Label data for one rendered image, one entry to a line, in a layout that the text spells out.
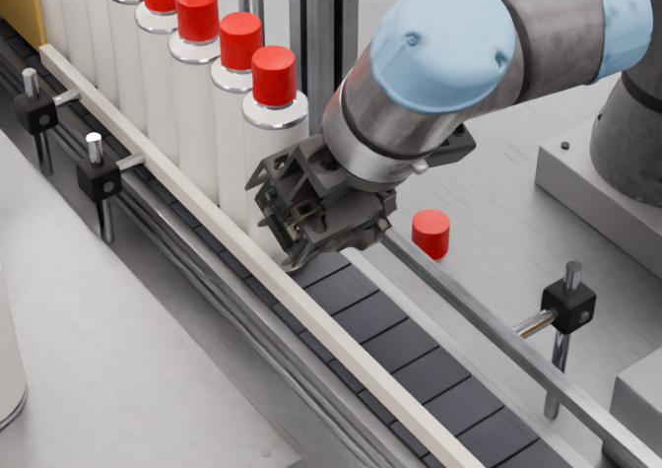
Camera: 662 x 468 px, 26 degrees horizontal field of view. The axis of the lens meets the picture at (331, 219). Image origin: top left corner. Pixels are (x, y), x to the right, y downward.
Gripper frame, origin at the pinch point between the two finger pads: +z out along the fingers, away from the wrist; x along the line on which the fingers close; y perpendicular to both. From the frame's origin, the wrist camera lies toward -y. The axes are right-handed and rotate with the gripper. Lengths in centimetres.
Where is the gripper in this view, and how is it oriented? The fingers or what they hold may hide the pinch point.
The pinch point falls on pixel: (313, 231)
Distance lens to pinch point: 114.6
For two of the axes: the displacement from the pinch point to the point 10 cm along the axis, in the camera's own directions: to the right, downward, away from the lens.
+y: -8.0, 4.1, -4.4
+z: -3.0, 3.7, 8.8
